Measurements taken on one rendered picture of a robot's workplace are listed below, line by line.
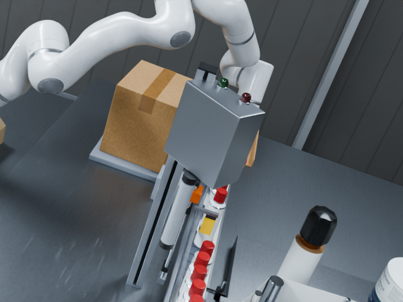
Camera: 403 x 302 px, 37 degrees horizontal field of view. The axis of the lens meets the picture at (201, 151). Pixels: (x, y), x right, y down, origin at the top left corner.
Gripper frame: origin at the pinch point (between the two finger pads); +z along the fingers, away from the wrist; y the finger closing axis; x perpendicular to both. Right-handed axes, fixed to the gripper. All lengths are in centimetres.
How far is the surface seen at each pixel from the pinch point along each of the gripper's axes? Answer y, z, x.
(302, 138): 54, -1, 203
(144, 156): -27.4, 13.5, 11.5
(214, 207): -0.3, 13.8, -30.3
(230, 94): -8, -20, -67
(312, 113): 53, -19, 197
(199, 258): -1, 20, -61
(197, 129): -12, -10, -68
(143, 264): -14, 32, -45
